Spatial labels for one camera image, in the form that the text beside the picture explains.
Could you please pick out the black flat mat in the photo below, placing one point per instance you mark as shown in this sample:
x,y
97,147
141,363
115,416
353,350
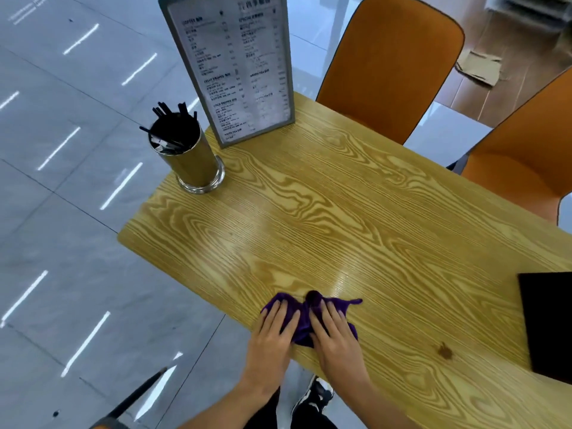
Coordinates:
x,y
549,326

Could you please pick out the black metal chair leg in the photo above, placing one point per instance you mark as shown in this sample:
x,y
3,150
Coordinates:
x,y
136,393

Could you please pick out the black trousers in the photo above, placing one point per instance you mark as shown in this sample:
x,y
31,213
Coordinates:
x,y
268,417

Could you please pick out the person's right middle finger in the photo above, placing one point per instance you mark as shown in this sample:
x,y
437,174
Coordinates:
x,y
327,319

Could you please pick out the grey framed menu stand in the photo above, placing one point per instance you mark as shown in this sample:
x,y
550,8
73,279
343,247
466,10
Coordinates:
x,y
232,66

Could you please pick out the black and white shoe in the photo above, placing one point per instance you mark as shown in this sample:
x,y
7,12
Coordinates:
x,y
315,395

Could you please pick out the person's left forearm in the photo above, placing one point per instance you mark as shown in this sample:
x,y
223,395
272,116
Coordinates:
x,y
223,408

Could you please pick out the person's right hand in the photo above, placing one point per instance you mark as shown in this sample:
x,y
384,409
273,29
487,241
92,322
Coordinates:
x,y
339,357

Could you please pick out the purple cleaning cloth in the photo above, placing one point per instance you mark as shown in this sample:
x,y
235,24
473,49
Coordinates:
x,y
304,320

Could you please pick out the brown cardboard piece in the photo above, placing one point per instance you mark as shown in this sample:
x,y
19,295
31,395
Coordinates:
x,y
480,66

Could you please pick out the white table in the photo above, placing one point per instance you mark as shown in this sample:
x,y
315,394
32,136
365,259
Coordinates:
x,y
447,129

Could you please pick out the bunch of black straws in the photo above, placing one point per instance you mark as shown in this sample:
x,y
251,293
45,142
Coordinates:
x,y
172,127

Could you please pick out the person's right little finger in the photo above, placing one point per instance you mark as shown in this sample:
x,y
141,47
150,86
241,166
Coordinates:
x,y
349,330

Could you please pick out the orange chair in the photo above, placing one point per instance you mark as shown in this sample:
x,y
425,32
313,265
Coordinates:
x,y
388,66
527,156

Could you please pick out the shiny metal straw holder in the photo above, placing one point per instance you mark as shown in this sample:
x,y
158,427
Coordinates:
x,y
194,165

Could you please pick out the person's left hand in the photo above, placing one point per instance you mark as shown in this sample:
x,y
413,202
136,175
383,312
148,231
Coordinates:
x,y
268,357

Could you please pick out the person's left middle finger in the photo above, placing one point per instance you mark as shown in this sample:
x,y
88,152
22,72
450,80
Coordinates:
x,y
281,317

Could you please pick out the person's left little finger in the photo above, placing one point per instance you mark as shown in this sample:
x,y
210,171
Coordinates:
x,y
262,323

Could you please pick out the grey metal rack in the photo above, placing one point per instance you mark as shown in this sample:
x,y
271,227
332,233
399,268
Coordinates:
x,y
531,8

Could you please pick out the person's right forearm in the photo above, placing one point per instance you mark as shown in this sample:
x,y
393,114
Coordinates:
x,y
375,408

